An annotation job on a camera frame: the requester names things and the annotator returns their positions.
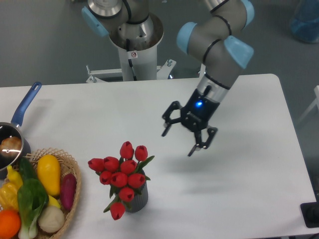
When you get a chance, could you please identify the red tulip bouquet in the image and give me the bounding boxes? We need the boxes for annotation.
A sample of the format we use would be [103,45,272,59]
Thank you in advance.
[88,141,155,221]

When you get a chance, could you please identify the yellow bell pepper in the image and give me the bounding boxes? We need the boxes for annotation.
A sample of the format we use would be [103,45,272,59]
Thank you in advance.
[0,182,19,212]

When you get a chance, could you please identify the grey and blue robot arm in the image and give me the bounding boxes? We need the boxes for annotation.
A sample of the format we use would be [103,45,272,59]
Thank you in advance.
[81,0,254,150]

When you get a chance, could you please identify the white furniture frame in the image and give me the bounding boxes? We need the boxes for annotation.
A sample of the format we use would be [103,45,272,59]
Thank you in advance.
[296,85,319,126]

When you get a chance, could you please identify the dark grey ribbed vase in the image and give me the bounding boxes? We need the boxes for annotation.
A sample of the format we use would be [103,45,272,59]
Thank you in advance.
[125,170,149,213]

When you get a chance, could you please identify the orange fruit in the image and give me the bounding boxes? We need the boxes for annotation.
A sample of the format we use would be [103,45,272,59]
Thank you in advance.
[0,210,21,239]

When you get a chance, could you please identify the black device at table edge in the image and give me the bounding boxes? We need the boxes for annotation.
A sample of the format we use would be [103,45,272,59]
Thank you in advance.
[300,202,319,228]

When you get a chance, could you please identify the yellow squash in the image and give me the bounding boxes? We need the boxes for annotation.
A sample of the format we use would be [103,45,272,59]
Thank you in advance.
[37,154,61,197]

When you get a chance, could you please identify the small yellow pepper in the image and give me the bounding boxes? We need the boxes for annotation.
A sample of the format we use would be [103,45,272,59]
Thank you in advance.
[6,165,23,189]

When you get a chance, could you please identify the blue transparent container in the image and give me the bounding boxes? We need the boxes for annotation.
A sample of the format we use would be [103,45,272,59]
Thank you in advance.
[290,0,319,43]

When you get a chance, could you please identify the purple sweet potato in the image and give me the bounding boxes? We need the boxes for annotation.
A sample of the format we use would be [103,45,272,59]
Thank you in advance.
[60,173,77,211]

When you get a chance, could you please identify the browned bun in pot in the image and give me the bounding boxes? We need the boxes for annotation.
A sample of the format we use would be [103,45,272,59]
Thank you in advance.
[0,136,22,158]

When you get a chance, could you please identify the blue handled saucepan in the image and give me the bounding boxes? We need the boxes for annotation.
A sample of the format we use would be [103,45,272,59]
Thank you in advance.
[0,82,42,180]

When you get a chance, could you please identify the yellow lemon piece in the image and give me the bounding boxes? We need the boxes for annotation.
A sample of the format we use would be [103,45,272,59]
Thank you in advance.
[48,195,61,209]

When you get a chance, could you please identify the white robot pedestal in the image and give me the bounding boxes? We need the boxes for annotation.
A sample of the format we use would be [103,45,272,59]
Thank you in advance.
[82,7,176,83]

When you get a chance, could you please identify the green bok choy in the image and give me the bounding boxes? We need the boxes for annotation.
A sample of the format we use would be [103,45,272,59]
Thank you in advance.
[17,157,48,239]

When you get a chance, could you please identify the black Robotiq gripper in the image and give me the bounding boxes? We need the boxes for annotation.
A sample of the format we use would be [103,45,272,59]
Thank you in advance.
[160,88,220,157]

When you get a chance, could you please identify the woven wicker basket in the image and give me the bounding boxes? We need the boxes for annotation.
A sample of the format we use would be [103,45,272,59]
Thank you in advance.
[0,147,82,239]

